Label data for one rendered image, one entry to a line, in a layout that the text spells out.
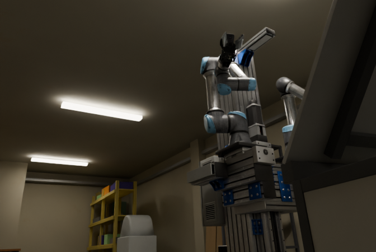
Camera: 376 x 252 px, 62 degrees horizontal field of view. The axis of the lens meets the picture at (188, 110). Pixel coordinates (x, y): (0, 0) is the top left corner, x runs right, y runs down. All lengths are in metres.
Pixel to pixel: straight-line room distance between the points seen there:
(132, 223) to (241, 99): 4.24
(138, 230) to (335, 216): 5.33
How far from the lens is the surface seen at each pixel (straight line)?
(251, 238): 2.04
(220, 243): 5.22
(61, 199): 9.23
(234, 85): 1.75
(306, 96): 1.02
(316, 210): 0.99
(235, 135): 1.90
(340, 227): 0.93
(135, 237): 6.02
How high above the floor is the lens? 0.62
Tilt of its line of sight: 24 degrees up
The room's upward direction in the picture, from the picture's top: 3 degrees counter-clockwise
